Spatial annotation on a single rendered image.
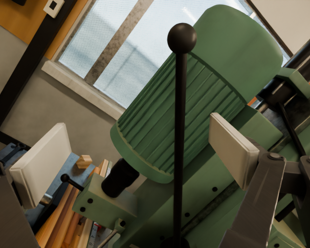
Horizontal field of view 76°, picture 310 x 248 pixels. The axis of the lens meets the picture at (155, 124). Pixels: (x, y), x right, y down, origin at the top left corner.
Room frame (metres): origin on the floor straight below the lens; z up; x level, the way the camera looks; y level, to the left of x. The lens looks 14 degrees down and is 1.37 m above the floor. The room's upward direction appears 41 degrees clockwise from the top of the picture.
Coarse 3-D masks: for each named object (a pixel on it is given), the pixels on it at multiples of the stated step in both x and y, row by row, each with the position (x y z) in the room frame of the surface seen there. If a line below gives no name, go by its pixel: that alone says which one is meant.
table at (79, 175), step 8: (72, 160) 0.64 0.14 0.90; (64, 168) 0.58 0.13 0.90; (72, 168) 0.61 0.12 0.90; (88, 168) 0.67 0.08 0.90; (56, 176) 0.53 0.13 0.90; (72, 176) 0.58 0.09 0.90; (80, 176) 0.60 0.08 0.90; (88, 176) 0.63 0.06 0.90; (56, 184) 0.50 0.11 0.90; (80, 184) 0.57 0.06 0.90; (48, 192) 0.46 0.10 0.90; (40, 208) 0.41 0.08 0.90; (32, 216) 0.38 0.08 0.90; (32, 224) 0.37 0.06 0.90
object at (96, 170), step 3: (96, 168) 0.64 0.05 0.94; (99, 168) 0.65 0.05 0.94; (93, 171) 0.62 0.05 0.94; (96, 171) 0.63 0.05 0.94; (99, 171) 0.64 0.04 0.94; (90, 174) 0.64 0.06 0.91; (78, 222) 0.44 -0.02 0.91; (81, 225) 0.41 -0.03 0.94; (81, 228) 0.41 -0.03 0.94; (78, 234) 0.39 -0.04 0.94; (78, 237) 0.38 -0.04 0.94; (75, 243) 0.37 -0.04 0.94; (69, 246) 0.35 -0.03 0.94; (75, 246) 0.36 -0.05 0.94
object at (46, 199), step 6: (60, 186) 0.41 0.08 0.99; (66, 186) 0.42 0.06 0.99; (54, 192) 0.43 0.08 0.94; (60, 192) 0.39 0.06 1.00; (42, 198) 0.38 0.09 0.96; (48, 198) 0.39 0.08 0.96; (54, 198) 0.37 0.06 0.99; (60, 198) 0.38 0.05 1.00; (42, 204) 0.38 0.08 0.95; (48, 204) 0.38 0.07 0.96; (54, 204) 0.36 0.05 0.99; (42, 210) 0.40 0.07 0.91; (48, 210) 0.35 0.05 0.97; (54, 210) 0.36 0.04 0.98; (42, 216) 0.35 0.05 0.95; (48, 216) 0.36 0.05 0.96; (36, 222) 0.35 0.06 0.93; (42, 222) 0.36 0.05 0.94; (36, 228) 0.36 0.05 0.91
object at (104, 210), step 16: (96, 176) 0.42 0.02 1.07; (80, 192) 0.40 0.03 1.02; (96, 192) 0.38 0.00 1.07; (128, 192) 0.46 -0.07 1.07; (80, 208) 0.37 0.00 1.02; (96, 208) 0.38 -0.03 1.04; (112, 208) 0.39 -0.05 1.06; (128, 208) 0.41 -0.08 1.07; (112, 224) 0.40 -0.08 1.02; (128, 224) 0.41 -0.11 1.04
